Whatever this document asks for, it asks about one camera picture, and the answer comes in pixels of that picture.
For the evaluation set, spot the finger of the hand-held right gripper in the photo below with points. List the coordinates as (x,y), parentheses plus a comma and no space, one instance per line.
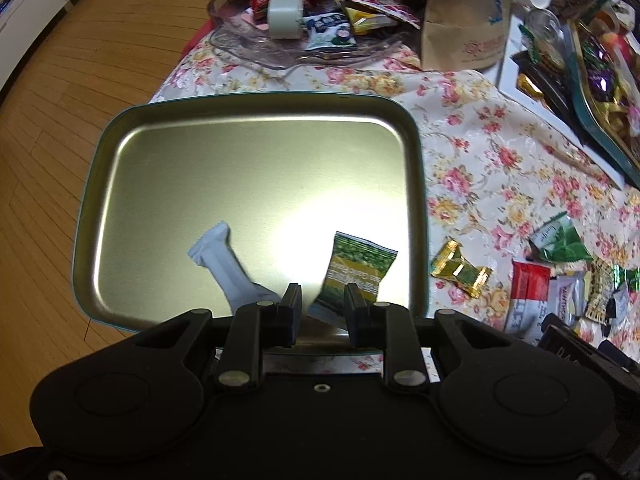
(570,342)

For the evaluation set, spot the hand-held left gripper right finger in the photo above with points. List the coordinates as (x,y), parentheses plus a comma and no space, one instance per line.
(351,312)

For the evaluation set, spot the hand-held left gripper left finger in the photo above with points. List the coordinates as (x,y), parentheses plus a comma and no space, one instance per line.
(293,316)

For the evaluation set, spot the white purple lettered snack packet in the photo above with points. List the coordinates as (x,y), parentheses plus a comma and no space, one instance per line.
(567,300)

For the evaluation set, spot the patterned snack packet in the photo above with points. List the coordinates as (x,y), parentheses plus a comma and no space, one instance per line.
(352,265)
(600,292)

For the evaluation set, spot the red white snack packet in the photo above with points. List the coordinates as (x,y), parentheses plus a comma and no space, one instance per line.
(527,290)

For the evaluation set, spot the plain white snack packet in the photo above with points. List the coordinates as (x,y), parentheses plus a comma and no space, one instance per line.
(225,265)

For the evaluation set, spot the green foil candy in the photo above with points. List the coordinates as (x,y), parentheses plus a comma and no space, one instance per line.
(629,275)

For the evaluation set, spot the green white snack packet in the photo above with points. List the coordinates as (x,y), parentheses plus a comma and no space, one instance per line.
(560,242)

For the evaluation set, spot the gold candy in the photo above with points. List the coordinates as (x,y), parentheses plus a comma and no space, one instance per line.
(460,269)

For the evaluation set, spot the teal rimmed metal tin tray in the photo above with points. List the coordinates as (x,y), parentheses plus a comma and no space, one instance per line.
(225,185)

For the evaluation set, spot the floral tablecloth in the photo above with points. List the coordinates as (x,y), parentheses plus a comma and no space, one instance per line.
(500,160)

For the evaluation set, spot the teal tin of candies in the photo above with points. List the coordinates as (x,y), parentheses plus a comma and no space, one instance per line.
(607,125)

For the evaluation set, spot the white board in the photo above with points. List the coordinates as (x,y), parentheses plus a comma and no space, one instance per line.
(510,85)

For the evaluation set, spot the clear glass dish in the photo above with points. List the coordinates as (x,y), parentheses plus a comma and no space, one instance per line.
(250,45)

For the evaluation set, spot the blue white snack packet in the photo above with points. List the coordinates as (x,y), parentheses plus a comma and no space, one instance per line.
(330,32)

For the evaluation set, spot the yellow snack packet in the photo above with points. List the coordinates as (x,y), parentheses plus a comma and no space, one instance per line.
(370,22)

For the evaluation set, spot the pale tape roll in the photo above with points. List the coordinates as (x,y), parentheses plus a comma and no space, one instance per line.
(285,19)

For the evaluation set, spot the clear glass jar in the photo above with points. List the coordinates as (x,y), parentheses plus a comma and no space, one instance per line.
(544,35)

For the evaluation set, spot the red grid patterned packet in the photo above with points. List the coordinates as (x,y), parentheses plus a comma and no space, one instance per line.
(380,5)

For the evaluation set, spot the brown paper bag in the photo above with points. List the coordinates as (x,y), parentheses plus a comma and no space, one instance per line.
(465,25)

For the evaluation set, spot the white cabinet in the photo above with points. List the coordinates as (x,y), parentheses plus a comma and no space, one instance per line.
(35,25)

